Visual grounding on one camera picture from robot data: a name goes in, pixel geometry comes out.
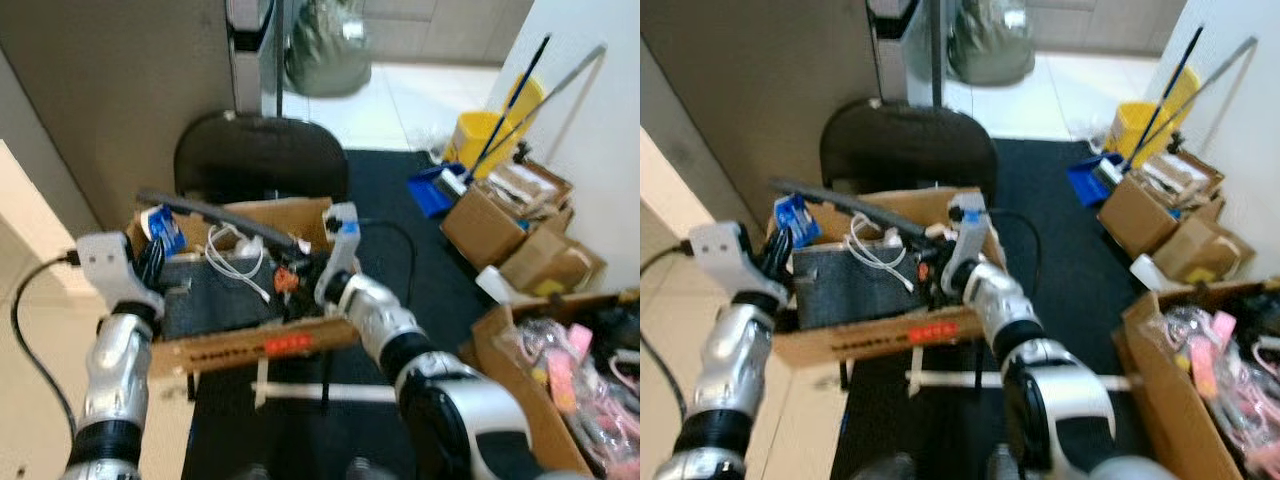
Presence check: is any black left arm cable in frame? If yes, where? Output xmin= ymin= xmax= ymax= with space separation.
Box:
xmin=640 ymin=240 xmax=696 ymax=421
xmin=12 ymin=255 xmax=83 ymax=441

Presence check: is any blue printed package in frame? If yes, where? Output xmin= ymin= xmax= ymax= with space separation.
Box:
xmin=775 ymin=195 xmax=821 ymax=246
xmin=145 ymin=205 xmax=188 ymax=256

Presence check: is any long black bar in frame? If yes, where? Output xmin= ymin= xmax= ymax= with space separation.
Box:
xmin=137 ymin=188 xmax=306 ymax=253
xmin=768 ymin=178 xmax=936 ymax=241

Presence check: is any cardboard box of pink packets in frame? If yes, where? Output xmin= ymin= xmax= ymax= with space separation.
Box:
xmin=458 ymin=288 xmax=641 ymax=479
xmin=1112 ymin=280 xmax=1280 ymax=480

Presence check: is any black padded chair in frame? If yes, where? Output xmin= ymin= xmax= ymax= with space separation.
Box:
xmin=173 ymin=112 xmax=351 ymax=206
xmin=820 ymin=98 xmax=999 ymax=196

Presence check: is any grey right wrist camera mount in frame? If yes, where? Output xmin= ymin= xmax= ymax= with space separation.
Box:
xmin=943 ymin=192 xmax=993 ymax=293
xmin=318 ymin=202 xmax=363 ymax=303

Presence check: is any small closed cardboard box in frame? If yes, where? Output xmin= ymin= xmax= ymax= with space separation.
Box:
xmin=500 ymin=222 xmax=608 ymax=298
xmin=1155 ymin=215 xmax=1256 ymax=286

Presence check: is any yellow mop bucket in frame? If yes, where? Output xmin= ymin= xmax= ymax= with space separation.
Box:
xmin=445 ymin=75 xmax=549 ymax=179
xmin=1105 ymin=65 xmax=1201 ymax=166

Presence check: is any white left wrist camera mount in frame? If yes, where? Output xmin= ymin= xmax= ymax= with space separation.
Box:
xmin=690 ymin=220 xmax=766 ymax=301
xmin=75 ymin=230 xmax=151 ymax=311

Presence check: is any open cardboard box with papers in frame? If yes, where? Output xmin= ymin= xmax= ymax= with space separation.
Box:
xmin=440 ymin=160 xmax=576 ymax=269
xmin=1097 ymin=150 xmax=1226 ymax=259

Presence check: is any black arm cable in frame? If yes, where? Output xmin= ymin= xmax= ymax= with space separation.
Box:
xmin=355 ymin=218 xmax=419 ymax=311
xmin=12 ymin=255 xmax=83 ymax=441
xmin=640 ymin=240 xmax=696 ymax=421
xmin=990 ymin=210 xmax=1043 ymax=301

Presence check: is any blue broom handle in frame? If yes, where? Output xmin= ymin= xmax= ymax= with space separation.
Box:
xmin=1125 ymin=25 xmax=1206 ymax=171
xmin=468 ymin=35 xmax=553 ymax=186

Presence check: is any blue dustpan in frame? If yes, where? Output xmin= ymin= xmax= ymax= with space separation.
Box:
xmin=406 ymin=165 xmax=471 ymax=219
xmin=1065 ymin=153 xmax=1126 ymax=208

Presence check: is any long white stick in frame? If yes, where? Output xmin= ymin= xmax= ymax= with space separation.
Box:
xmin=905 ymin=368 xmax=1141 ymax=396
xmin=250 ymin=378 xmax=401 ymax=409

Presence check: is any cardboard box with red label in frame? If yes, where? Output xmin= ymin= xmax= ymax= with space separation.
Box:
xmin=130 ymin=195 xmax=363 ymax=379
xmin=765 ymin=185 xmax=1006 ymax=369

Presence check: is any black floor mat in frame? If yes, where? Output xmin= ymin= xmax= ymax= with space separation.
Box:
xmin=830 ymin=138 xmax=1161 ymax=480
xmin=180 ymin=148 xmax=501 ymax=480

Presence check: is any grey-green bag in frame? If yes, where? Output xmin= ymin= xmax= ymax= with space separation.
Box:
xmin=948 ymin=0 xmax=1036 ymax=86
xmin=285 ymin=0 xmax=373 ymax=98

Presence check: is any metal door post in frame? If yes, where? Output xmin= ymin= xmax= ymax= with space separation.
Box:
xmin=225 ymin=0 xmax=286 ymax=119
xmin=868 ymin=0 xmax=946 ymax=106

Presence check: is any white tangled cable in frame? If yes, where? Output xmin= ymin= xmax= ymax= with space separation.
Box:
xmin=845 ymin=212 xmax=916 ymax=293
xmin=205 ymin=225 xmax=273 ymax=303

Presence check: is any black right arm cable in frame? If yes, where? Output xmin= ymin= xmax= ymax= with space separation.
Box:
xmin=990 ymin=210 xmax=1043 ymax=301
xmin=355 ymin=218 xmax=419 ymax=311

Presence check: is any dark grey panel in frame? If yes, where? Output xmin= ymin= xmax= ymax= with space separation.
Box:
xmin=158 ymin=252 xmax=293 ymax=339
xmin=790 ymin=240 xmax=936 ymax=329

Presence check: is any grey mop handle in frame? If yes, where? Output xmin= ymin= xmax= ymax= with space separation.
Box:
xmin=495 ymin=43 xmax=609 ymax=146
xmin=1150 ymin=37 xmax=1259 ymax=136

